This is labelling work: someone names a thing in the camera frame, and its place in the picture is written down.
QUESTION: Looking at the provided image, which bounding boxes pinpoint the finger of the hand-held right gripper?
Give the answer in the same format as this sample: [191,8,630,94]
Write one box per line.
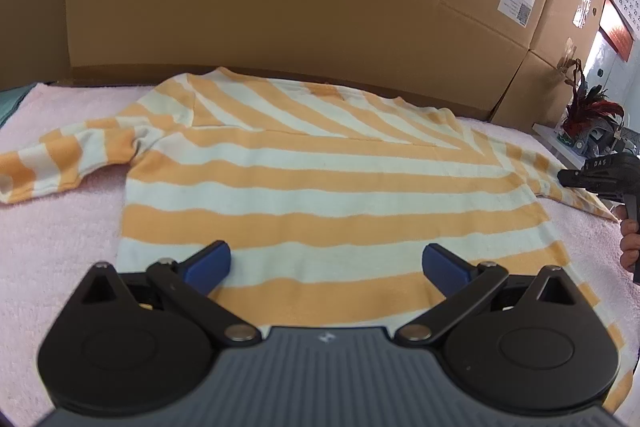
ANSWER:
[557,168,595,194]

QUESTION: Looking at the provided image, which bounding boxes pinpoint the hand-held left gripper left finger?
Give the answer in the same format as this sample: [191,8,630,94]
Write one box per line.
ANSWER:
[75,242,261,347]

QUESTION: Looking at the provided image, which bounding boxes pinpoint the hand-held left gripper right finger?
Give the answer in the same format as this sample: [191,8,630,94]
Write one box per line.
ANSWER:
[394,244,581,348]

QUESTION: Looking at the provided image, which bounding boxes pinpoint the orange and white striped sweater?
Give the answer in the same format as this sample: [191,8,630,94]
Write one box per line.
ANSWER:
[0,67,626,413]

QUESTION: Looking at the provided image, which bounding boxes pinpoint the person's right hand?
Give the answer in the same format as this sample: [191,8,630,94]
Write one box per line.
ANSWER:
[619,218,640,273]

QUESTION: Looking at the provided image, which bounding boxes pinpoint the white table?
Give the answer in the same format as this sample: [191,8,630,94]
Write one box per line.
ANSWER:
[532,122,601,168]

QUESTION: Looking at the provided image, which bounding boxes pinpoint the grey machine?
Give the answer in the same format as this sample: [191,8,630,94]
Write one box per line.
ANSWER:
[570,114,628,156]

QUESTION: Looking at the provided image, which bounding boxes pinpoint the red and black feather decoration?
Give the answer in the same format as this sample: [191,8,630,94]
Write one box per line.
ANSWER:
[556,57,626,142]

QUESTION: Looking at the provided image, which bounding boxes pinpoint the plain cardboard box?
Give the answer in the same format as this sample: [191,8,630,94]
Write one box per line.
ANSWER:
[492,49,586,130]

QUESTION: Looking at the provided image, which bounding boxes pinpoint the pink fluffy towel blanket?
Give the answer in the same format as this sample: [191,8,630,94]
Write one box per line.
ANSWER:
[0,82,640,427]

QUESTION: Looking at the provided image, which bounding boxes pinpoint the white barcode shipping label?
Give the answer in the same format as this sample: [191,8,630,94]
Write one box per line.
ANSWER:
[498,0,533,26]

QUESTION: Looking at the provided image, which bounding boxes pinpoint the teal blanket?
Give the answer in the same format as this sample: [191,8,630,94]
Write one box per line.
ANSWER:
[0,86,33,128]

